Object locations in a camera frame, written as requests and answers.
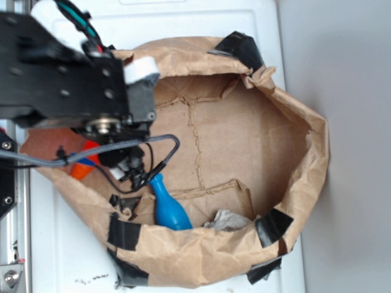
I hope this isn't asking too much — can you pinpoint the orange plastic toy carrot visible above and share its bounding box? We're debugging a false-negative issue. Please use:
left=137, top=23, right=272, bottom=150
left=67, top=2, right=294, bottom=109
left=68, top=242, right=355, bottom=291
left=70, top=140, right=100, bottom=181

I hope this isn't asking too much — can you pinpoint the crumpled grey paper wad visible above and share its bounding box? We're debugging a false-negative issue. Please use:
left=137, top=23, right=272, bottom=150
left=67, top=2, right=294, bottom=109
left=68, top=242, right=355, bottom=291
left=203, top=209, right=253, bottom=232

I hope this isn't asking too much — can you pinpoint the blue plastic toy bottle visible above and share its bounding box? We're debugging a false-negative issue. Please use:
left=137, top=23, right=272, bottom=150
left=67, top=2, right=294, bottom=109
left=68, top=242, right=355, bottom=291
left=150, top=173, right=192, bottom=231

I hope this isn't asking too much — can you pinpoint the black tape strip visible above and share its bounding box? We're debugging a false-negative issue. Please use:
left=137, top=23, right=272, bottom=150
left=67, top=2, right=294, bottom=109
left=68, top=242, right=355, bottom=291
left=208, top=31, right=265, bottom=72
left=246, top=257, right=282, bottom=285
left=255, top=209, right=294, bottom=248
left=107, top=213, right=149, bottom=288

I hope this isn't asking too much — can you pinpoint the white plastic board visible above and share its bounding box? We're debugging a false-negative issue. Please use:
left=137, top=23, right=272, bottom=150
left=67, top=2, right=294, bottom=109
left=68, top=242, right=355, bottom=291
left=27, top=0, right=306, bottom=293

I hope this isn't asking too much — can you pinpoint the aluminium frame rail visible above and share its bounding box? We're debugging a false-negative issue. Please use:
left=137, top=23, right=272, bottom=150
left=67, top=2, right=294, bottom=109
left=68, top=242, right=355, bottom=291
left=0, top=118, right=33, bottom=293

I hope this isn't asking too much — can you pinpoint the grey braided cable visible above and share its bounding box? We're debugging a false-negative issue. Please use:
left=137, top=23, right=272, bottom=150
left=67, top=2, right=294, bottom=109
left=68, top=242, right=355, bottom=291
left=0, top=134, right=181, bottom=168

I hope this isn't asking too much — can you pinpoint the brown paper bag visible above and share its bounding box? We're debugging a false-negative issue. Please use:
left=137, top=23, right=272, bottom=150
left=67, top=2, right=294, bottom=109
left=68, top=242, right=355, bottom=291
left=39, top=37, right=329, bottom=288

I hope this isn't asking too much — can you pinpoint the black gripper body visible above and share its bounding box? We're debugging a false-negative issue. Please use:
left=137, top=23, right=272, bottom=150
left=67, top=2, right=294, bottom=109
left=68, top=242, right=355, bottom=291
left=99, top=146, right=145, bottom=180

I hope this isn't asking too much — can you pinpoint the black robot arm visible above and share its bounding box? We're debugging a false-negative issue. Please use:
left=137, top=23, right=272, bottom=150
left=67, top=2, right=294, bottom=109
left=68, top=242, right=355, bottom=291
left=1, top=1, right=159, bottom=184

